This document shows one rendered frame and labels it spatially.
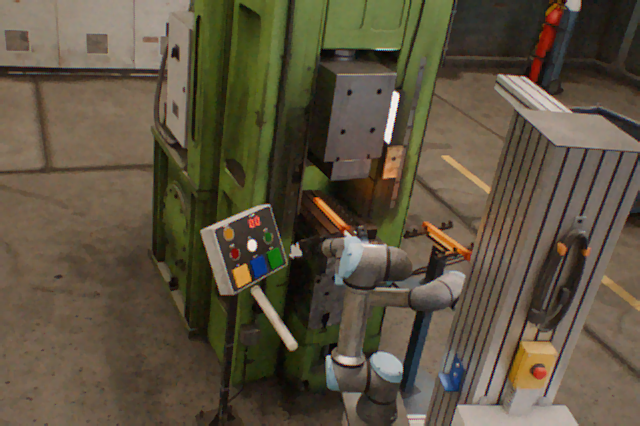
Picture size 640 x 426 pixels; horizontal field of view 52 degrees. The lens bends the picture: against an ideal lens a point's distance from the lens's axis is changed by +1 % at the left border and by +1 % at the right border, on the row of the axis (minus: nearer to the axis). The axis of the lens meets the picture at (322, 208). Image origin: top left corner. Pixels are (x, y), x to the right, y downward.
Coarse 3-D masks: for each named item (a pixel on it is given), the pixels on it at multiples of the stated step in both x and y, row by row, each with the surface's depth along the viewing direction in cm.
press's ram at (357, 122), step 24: (336, 72) 273; (360, 72) 277; (384, 72) 283; (336, 96) 275; (360, 96) 281; (384, 96) 287; (312, 120) 294; (336, 120) 281; (360, 120) 287; (384, 120) 293; (312, 144) 296; (336, 144) 287; (360, 144) 293
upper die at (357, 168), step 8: (312, 152) 308; (312, 160) 309; (320, 160) 302; (336, 160) 292; (344, 160) 294; (352, 160) 295; (360, 160) 298; (368, 160) 300; (320, 168) 303; (328, 168) 296; (336, 168) 293; (344, 168) 296; (352, 168) 298; (360, 168) 300; (368, 168) 302; (328, 176) 297; (336, 176) 296; (344, 176) 298; (352, 176) 300; (360, 176) 302
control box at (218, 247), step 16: (256, 208) 280; (224, 224) 263; (240, 224) 269; (272, 224) 282; (208, 240) 261; (224, 240) 262; (240, 240) 268; (256, 240) 274; (272, 240) 281; (224, 256) 261; (240, 256) 267; (256, 256) 274; (224, 272) 261; (224, 288) 264; (240, 288) 265
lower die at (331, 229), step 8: (304, 192) 342; (320, 192) 346; (304, 200) 336; (312, 200) 336; (328, 200) 340; (304, 208) 331; (312, 208) 330; (320, 208) 329; (336, 208) 333; (304, 216) 323; (320, 216) 323; (328, 216) 323; (344, 216) 327; (312, 224) 317; (328, 224) 317; (336, 224) 316; (352, 224) 320; (312, 232) 318; (320, 232) 311; (328, 232) 312; (336, 232) 312
